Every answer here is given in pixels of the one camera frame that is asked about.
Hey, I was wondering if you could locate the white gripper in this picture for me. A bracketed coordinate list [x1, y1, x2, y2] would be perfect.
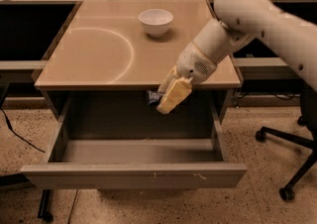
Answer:
[157, 41, 217, 114]

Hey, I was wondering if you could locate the dark blue snack bar wrapper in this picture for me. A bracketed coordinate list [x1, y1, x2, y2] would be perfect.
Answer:
[147, 90, 163, 105]

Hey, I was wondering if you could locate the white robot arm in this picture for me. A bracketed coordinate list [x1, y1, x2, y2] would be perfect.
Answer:
[158, 0, 317, 114]

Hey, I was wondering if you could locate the open grey top drawer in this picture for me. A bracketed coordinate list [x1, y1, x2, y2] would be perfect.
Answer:
[22, 91, 247, 189]

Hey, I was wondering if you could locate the white ceramic bowl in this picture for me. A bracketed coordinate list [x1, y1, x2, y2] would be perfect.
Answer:
[139, 9, 173, 38]

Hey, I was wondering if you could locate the beige top cabinet table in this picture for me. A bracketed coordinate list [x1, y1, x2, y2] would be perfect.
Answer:
[32, 0, 245, 120]

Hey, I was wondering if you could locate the black office chair base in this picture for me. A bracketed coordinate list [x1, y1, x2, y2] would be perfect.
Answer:
[255, 82, 317, 202]

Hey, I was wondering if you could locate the black stand foot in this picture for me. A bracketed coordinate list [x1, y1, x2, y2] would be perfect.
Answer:
[38, 189, 53, 222]

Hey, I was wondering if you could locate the black floor cable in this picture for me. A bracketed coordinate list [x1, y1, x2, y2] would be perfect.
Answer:
[0, 107, 47, 154]

